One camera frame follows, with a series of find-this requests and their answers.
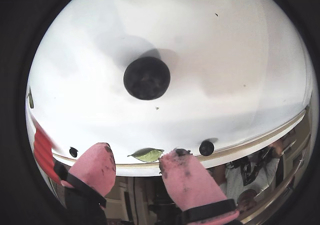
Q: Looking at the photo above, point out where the pink padded gripper finger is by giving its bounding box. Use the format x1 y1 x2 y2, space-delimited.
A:
159 148 241 225
53 142 117 225

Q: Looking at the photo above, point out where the red collapsible ribbed cup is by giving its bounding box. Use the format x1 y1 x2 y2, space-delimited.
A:
33 127 61 183

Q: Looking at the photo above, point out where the large light green leaf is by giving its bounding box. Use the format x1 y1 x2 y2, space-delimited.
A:
127 147 165 163

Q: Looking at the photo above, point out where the person in white shirt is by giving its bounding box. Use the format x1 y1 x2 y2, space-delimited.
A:
214 132 298 211

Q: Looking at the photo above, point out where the dark green curled leaf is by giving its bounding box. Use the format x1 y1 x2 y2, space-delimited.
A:
26 86 35 110

